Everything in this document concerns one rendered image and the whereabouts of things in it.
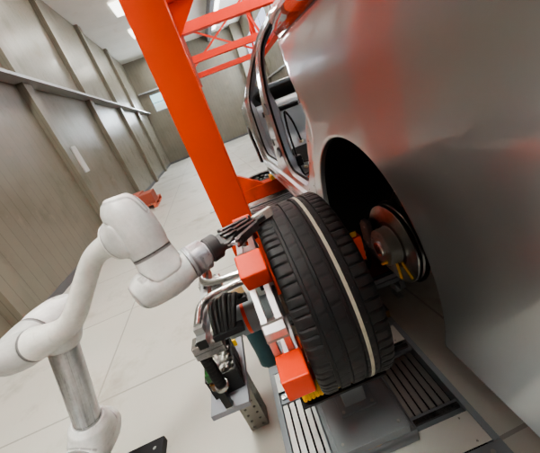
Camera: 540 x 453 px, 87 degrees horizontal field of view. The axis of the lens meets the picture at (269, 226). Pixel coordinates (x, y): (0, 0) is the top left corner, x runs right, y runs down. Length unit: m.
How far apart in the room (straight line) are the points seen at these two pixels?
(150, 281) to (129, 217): 0.16
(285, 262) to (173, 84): 0.91
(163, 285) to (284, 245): 0.33
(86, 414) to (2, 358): 0.49
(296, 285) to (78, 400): 0.99
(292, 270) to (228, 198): 0.73
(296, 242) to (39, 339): 0.75
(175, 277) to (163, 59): 0.92
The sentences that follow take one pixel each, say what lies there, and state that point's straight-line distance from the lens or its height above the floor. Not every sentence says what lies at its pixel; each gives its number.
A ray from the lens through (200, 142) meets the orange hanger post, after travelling 1.35.
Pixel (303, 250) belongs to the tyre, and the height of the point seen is 1.11.
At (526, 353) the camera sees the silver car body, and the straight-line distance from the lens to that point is 0.71.
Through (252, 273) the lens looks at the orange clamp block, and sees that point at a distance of 0.73.
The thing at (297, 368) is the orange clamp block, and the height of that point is 0.89.
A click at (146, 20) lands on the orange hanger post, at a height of 1.91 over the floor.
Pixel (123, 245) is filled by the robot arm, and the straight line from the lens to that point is 0.75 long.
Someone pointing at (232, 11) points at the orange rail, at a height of 3.30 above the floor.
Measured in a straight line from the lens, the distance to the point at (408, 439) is 1.53.
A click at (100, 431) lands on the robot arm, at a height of 0.58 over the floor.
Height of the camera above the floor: 1.49
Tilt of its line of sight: 22 degrees down
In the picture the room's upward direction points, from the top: 21 degrees counter-clockwise
